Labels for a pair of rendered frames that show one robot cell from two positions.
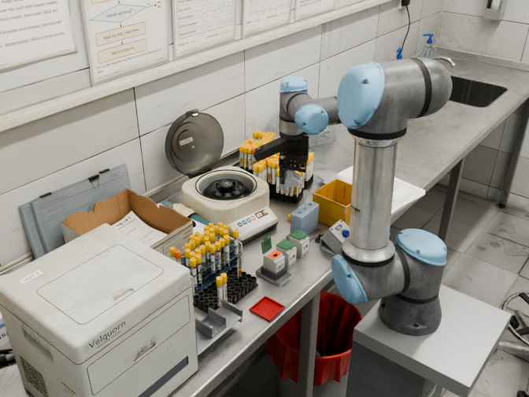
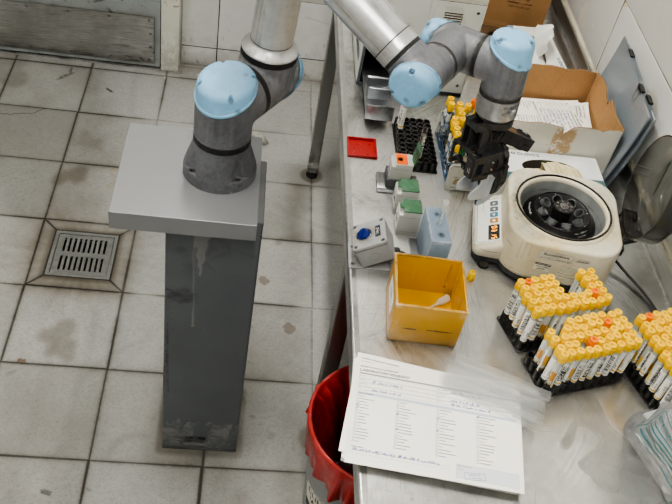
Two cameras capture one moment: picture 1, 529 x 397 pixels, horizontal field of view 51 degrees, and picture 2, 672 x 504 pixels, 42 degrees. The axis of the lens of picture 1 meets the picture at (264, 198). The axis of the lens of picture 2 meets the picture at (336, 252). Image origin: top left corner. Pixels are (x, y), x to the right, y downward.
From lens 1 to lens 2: 2.48 m
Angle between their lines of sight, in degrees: 93
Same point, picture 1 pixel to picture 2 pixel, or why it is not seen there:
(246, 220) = (494, 211)
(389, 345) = not seen: hidden behind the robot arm
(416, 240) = (232, 73)
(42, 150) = (659, 12)
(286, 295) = (360, 169)
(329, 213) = (421, 273)
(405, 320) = not seen: hidden behind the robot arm
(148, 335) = not seen: outside the picture
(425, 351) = (183, 139)
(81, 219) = (601, 95)
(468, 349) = (142, 155)
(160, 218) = (553, 140)
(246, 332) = (354, 122)
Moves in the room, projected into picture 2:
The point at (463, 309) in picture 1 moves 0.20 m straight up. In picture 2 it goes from (165, 196) to (166, 114)
